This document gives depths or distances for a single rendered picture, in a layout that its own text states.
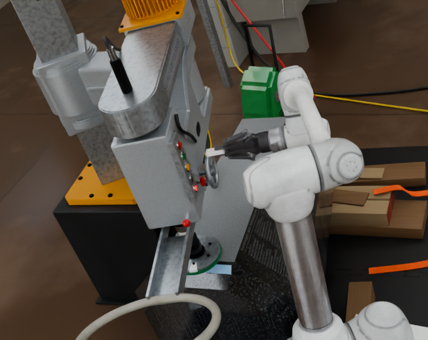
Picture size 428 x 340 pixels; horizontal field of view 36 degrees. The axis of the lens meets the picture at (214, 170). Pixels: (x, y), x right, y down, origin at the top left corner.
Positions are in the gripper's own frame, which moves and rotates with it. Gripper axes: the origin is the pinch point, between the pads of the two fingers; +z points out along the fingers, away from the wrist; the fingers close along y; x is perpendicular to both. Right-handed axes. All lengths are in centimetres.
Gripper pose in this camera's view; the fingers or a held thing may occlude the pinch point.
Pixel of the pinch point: (215, 151)
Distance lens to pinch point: 239.0
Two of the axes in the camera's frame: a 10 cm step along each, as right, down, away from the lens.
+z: -9.6, 1.7, 2.4
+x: 0.9, -6.0, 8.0
